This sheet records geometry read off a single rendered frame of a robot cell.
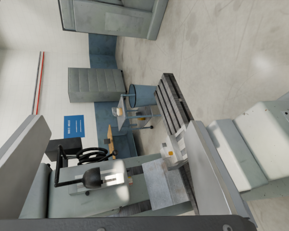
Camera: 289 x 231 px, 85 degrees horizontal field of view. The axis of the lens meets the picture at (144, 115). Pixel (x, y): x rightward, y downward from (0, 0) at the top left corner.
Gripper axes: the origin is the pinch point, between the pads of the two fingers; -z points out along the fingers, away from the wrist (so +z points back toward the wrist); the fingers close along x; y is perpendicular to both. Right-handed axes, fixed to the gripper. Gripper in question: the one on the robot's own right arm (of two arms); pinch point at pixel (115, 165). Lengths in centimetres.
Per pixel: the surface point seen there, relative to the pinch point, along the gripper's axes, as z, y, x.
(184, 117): -61, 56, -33
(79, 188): -19, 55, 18
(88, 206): -14, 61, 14
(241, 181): -22, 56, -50
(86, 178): -19, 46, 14
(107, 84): -487, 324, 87
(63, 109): -411, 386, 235
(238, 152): -34, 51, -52
